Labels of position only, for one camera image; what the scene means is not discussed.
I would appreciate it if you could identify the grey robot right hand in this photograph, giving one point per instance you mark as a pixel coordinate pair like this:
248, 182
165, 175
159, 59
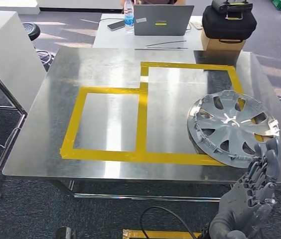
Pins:
243, 207

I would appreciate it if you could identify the grey wheel hubcap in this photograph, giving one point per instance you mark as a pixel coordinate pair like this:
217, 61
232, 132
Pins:
230, 132

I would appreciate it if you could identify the stainless steel workbench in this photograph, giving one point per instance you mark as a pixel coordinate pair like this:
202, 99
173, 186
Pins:
143, 198

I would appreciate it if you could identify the cardboard box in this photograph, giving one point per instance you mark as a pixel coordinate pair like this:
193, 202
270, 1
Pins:
220, 45

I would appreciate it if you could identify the black carrying case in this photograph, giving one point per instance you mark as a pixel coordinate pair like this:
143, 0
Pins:
227, 24

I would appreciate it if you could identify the thin black rod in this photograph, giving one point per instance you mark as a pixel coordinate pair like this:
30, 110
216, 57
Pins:
160, 48
166, 43

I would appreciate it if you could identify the small black pouch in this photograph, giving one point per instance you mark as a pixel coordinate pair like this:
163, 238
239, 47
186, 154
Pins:
230, 6

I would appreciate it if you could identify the green plastic crate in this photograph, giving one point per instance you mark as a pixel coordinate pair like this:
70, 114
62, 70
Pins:
279, 4

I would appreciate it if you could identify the grey laptop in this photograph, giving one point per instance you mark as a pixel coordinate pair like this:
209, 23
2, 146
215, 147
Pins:
162, 19

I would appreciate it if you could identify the grey robot foot plate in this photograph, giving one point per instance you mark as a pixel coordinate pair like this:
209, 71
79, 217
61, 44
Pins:
65, 233

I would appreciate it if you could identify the clear water bottle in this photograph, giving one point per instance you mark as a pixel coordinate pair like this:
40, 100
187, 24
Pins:
128, 19

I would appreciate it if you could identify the white desk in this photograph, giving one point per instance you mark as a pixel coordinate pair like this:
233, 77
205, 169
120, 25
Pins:
110, 39
13, 66

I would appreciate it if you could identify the black smartphone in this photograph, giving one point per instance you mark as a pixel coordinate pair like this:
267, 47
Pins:
115, 25

